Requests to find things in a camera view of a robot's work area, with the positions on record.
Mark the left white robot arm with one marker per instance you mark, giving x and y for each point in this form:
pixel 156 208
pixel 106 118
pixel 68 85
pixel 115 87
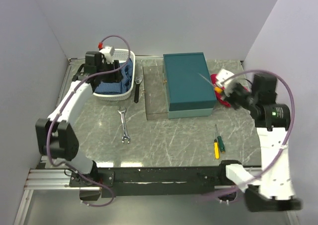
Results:
pixel 55 135

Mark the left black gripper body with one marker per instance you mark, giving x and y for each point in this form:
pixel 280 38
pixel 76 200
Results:
pixel 112 77

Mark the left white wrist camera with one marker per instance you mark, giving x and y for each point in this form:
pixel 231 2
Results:
pixel 106 53

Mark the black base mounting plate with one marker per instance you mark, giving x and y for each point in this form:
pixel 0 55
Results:
pixel 146 181

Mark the black adjustable wrench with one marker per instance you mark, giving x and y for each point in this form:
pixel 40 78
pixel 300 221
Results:
pixel 138 81

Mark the green handled screwdriver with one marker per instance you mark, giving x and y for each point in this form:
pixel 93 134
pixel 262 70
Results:
pixel 220 141

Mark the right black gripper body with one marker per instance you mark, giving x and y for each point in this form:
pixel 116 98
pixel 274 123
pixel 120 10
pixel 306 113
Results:
pixel 239 96

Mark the white plastic basket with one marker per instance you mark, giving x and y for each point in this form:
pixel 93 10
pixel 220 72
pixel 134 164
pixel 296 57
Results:
pixel 119 97

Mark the magenta cloth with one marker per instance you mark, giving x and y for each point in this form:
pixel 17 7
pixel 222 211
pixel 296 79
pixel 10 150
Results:
pixel 216 79

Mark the teal storage box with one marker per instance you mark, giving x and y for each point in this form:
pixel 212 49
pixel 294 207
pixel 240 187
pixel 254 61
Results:
pixel 175 90

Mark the blue checkered cloth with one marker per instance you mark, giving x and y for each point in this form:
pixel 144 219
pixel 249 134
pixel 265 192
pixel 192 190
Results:
pixel 118 87

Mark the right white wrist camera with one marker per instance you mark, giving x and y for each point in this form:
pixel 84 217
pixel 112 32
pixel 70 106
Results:
pixel 228 85

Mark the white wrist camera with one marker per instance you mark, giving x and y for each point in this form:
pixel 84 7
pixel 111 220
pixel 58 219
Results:
pixel 228 85
pixel 106 53

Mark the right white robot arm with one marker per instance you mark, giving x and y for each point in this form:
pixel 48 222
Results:
pixel 271 106

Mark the silver open-end wrench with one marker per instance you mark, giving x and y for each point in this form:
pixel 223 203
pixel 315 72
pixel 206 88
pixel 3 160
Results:
pixel 125 138

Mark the yellow handled screwdriver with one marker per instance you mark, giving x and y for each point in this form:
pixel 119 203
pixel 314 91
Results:
pixel 216 148

